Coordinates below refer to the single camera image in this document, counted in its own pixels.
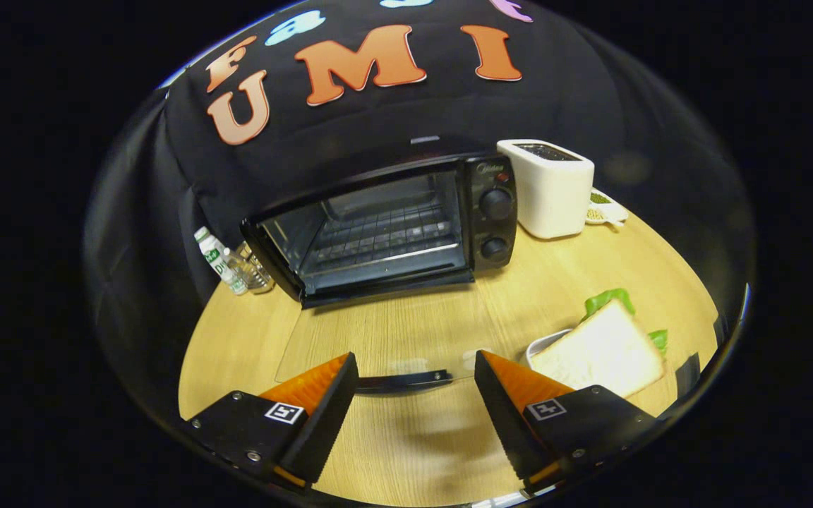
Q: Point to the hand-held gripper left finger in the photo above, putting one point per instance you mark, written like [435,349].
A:
[329,416]

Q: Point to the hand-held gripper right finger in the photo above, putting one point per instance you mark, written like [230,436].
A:
[502,416]

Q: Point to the toast and lettuce sandwich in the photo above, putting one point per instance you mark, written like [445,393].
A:
[604,353]

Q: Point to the black toaster oven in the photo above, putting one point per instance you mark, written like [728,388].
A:
[491,204]

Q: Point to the white bread toaster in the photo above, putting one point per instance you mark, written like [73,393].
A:
[551,194]

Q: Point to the white rectangular tray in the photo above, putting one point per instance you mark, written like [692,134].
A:
[540,346]

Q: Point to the clear glass jar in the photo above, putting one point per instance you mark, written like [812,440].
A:
[255,271]

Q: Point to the green label plastic bottle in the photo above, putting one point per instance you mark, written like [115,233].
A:
[219,262]

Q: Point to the small white bean dish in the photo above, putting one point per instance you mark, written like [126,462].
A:
[604,209]

